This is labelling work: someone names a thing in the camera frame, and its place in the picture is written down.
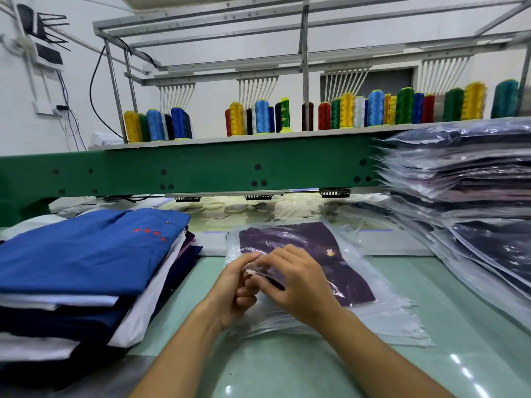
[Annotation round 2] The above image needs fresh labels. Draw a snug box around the stack of bagged garments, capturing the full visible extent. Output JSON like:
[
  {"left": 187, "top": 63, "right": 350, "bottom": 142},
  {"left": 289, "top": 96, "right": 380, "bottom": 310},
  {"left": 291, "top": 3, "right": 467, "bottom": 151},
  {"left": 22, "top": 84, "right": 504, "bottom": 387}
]
[{"left": 377, "top": 118, "right": 531, "bottom": 332}]

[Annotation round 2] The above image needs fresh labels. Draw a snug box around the blue garment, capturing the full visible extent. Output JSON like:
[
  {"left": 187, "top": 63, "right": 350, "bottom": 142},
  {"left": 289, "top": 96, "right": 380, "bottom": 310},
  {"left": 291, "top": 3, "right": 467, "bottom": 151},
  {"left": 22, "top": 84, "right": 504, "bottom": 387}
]
[{"left": 0, "top": 207, "right": 192, "bottom": 297}]

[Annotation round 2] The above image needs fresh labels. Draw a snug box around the wall router with antennas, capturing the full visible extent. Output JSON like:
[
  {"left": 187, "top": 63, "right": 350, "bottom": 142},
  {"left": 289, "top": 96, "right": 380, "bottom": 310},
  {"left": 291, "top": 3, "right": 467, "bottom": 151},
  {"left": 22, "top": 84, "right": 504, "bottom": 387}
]
[{"left": 15, "top": 4, "right": 71, "bottom": 71}]

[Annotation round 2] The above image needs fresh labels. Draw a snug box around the purple garment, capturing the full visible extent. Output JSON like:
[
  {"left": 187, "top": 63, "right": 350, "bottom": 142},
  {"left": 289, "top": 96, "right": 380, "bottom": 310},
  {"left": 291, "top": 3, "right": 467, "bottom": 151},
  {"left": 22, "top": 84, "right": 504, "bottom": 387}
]
[{"left": 239, "top": 221, "right": 376, "bottom": 307}]

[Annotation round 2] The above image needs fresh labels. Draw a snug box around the green machine beam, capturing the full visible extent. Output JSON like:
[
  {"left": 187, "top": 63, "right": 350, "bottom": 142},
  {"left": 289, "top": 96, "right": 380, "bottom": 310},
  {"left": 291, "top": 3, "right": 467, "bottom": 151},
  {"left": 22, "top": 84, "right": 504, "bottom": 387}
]
[{"left": 0, "top": 132, "right": 399, "bottom": 227}]

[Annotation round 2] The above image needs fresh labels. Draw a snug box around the white box device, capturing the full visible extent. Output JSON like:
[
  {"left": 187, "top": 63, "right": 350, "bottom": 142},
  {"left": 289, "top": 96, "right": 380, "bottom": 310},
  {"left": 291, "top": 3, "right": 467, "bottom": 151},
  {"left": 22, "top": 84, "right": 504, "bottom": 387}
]
[{"left": 90, "top": 130, "right": 126, "bottom": 149}]

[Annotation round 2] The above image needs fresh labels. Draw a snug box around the stack of plastic bags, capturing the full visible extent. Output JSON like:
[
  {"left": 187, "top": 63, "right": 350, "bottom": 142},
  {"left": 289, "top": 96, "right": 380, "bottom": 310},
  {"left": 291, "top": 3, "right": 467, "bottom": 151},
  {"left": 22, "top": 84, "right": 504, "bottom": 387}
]
[{"left": 232, "top": 277, "right": 434, "bottom": 347}]

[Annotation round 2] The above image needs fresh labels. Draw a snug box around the person's right hand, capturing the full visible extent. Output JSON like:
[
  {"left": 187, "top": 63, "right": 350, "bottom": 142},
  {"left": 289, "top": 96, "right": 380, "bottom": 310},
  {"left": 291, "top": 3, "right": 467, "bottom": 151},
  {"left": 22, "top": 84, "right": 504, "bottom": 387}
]
[{"left": 247, "top": 243, "right": 343, "bottom": 330}]

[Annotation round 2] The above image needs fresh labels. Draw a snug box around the single clear plastic bag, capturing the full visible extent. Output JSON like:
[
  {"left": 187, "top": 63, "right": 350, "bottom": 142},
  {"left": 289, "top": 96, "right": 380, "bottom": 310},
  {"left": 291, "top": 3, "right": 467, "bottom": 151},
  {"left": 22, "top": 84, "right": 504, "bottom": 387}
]
[{"left": 226, "top": 218, "right": 401, "bottom": 318}]

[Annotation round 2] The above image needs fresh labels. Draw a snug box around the grey metal thread rack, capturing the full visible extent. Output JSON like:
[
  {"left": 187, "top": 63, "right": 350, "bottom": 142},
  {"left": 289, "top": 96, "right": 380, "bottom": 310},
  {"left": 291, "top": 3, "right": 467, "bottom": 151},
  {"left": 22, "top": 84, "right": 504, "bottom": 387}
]
[{"left": 93, "top": 0, "right": 531, "bottom": 142}]

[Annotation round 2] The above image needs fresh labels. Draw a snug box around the black hanging cable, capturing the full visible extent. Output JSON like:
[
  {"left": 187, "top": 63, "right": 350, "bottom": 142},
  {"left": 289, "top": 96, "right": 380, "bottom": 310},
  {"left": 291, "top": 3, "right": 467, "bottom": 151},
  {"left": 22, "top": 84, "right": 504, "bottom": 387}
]
[{"left": 88, "top": 45, "right": 126, "bottom": 142}]

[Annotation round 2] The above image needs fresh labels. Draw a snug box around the person's left forearm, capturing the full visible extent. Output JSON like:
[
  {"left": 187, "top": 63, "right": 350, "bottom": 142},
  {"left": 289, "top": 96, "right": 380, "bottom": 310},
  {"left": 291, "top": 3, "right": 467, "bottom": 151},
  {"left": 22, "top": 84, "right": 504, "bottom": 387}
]
[{"left": 131, "top": 306, "right": 229, "bottom": 398}]

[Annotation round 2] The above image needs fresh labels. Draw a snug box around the white wall socket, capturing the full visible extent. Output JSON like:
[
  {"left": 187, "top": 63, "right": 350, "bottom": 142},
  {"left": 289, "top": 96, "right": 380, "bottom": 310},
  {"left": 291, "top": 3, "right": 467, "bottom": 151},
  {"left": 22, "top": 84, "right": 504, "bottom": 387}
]
[{"left": 35, "top": 101, "right": 69, "bottom": 116}]

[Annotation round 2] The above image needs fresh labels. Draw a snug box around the person's left hand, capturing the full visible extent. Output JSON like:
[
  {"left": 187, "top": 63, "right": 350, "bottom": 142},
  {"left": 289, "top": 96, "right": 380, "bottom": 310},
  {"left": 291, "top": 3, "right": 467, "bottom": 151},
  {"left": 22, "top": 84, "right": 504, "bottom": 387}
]
[{"left": 201, "top": 251, "right": 263, "bottom": 330}]

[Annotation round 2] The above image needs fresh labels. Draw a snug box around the row of coloured thread spools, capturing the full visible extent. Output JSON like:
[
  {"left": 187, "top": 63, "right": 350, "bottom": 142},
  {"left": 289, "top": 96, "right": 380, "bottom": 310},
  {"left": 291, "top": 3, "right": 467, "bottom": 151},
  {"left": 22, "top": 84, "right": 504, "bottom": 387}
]
[{"left": 123, "top": 78, "right": 531, "bottom": 143}]

